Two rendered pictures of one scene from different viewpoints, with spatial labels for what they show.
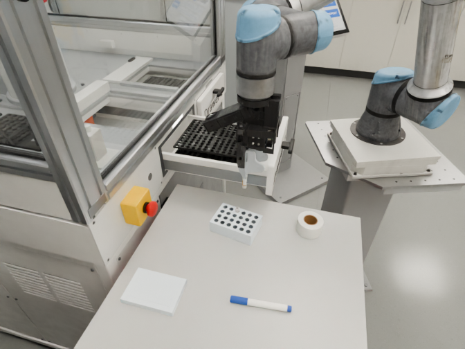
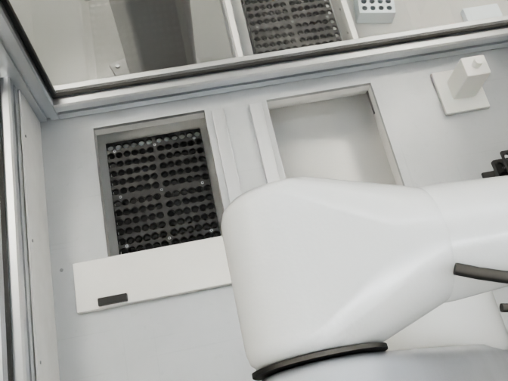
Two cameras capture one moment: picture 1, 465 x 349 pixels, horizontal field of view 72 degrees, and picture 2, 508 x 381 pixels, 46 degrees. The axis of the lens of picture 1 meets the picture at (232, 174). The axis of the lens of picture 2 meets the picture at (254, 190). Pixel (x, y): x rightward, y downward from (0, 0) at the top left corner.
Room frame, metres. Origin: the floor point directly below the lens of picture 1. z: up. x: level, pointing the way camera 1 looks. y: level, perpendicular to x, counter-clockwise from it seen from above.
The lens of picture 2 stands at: (1.33, 0.72, 1.88)
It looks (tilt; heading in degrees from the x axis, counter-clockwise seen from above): 67 degrees down; 240
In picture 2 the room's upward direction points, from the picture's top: 4 degrees clockwise
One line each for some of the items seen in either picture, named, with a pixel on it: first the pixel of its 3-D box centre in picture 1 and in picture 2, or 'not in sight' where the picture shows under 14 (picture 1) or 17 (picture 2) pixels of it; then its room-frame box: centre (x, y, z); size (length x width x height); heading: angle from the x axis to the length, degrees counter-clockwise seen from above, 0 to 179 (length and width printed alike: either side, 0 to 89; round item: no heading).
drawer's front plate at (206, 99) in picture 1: (212, 97); not in sight; (1.21, 0.08, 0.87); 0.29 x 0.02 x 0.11; 165
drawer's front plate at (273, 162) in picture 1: (277, 152); not in sight; (0.82, -0.14, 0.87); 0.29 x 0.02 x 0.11; 165
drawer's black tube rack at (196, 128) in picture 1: (216, 145); not in sight; (0.88, 0.05, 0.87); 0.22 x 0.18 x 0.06; 75
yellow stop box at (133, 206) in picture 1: (138, 206); not in sight; (0.58, 0.24, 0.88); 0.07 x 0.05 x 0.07; 165
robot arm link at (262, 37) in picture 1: (259, 41); not in sight; (0.59, -0.05, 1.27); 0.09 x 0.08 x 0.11; 120
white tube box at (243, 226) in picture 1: (236, 223); not in sight; (0.61, -0.01, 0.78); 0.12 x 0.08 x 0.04; 65
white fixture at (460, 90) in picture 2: not in sight; (469, 76); (0.69, 0.36, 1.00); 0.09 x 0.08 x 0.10; 75
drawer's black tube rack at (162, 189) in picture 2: not in sight; (163, 196); (1.26, 0.28, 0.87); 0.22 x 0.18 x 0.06; 75
